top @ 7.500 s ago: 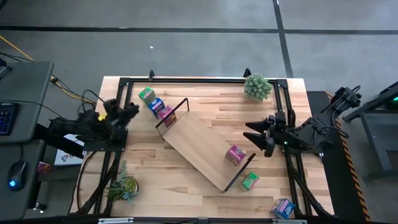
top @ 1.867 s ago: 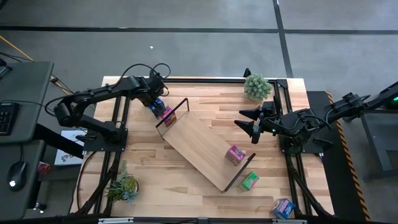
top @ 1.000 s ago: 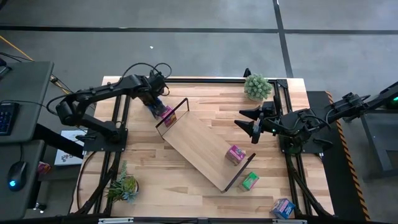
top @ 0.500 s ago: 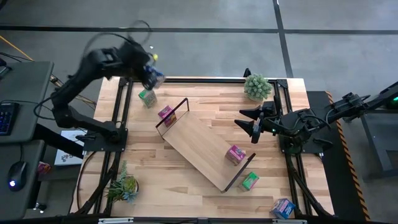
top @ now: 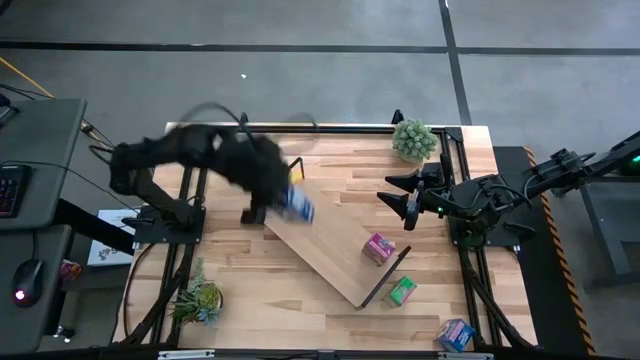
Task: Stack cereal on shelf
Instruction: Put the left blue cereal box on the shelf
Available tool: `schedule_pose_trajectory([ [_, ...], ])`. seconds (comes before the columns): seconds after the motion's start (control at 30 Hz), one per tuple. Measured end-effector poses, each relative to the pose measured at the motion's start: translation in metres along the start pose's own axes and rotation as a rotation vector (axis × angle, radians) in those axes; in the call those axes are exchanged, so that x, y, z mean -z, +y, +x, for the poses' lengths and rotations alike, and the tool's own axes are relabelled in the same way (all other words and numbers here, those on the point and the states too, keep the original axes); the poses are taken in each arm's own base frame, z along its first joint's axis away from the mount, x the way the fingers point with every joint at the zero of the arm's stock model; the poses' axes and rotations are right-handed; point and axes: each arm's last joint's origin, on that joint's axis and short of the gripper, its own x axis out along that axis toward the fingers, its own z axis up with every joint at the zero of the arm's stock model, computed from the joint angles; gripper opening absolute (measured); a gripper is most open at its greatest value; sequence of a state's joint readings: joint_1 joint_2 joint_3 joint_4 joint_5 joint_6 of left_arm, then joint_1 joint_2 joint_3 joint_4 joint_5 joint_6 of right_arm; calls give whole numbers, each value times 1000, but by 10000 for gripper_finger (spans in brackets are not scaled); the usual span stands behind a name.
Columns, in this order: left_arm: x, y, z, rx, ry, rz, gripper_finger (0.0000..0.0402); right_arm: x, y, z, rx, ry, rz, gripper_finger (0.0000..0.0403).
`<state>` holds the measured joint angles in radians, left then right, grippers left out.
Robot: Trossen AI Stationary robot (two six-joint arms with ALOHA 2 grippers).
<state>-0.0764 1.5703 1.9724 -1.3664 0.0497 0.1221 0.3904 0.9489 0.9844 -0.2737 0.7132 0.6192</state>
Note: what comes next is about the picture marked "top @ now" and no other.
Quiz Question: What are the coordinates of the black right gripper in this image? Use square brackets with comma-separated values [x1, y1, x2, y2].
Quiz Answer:
[376, 162, 451, 232]

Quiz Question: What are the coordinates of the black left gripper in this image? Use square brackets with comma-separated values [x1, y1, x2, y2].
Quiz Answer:
[224, 132, 294, 225]

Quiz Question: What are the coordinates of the blue Frosted Flakes cereal box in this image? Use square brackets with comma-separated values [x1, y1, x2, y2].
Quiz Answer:
[282, 183, 316, 225]
[433, 318, 477, 354]

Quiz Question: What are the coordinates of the pink Raisin Bran cereal box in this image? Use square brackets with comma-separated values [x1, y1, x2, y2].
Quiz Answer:
[360, 231, 397, 267]

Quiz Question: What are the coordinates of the green Apple Jacks cereal box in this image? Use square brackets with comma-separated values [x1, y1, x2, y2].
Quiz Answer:
[383, 274, 419, 309]

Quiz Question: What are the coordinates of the pale green plant white pot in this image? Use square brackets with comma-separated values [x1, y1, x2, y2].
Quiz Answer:
[391, 118, 440, 165]

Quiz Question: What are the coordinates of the spiky green succulent plant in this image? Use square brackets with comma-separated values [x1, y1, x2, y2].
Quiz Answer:
[169, 257, 225, 326]

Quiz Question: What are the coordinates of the black mat hazard stripe edge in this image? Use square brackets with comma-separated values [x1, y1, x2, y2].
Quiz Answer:
[492, 145, 597, 356]

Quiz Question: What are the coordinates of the white printed box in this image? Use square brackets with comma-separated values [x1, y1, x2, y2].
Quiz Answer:
[87, 208, 140, 268]

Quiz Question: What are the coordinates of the black support beam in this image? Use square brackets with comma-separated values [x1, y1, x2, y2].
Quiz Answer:
[52, 198, 136, 256]

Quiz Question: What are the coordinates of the small red pink object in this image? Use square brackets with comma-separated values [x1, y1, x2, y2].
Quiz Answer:
[59, 259, 84, 282]

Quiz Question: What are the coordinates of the light grey desk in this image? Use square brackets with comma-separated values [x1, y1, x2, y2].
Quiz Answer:
[0, 98, 87, 231]

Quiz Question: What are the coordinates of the black metal stand green light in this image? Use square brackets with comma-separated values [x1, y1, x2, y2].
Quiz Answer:
[549, 130, 640, 291]

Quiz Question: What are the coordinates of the black backlit keyboard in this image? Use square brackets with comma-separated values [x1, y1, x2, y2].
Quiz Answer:
[0, 164, 31, 219]

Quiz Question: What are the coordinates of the chrome desk foot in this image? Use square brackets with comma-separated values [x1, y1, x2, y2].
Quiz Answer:
[52, 323, 77, 344]

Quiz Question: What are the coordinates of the black computer mouse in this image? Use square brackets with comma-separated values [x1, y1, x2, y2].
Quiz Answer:
[10, 258, 46, 308]

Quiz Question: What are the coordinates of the black desk device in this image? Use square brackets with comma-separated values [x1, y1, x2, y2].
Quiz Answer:
[0, 92, 21, 129]

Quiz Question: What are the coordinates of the dark grey desk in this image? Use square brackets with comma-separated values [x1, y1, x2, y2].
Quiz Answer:
[0, 224, 74, 354]

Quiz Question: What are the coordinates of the black aluminium table frame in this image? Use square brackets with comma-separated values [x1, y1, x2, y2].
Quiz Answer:
[119, 123, 539, 351]

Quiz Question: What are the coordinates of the wooden shelf black metal frame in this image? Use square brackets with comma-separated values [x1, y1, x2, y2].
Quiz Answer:
[249, 156, 414, 310]

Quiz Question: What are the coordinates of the silver metal bracket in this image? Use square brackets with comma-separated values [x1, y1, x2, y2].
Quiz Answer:
[437, 351, 495, 360]
[157, 348, 216, 360]

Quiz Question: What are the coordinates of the black cable bundle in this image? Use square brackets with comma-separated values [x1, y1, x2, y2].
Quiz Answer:
[79, 119, 119, 151]

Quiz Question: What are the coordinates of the black looped cable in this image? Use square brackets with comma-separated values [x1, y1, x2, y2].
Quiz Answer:
[122, 242, 161, 341]

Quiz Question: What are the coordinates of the black keyboard cable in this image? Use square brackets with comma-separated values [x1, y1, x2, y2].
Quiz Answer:
[0, 159, 126, 211]

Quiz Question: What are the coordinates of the yellow cable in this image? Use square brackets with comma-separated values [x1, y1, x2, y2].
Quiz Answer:
[0, 56, 116, 151]

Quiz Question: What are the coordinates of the thin black cable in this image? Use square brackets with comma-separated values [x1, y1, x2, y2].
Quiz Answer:
[0, 83, 39, 101]

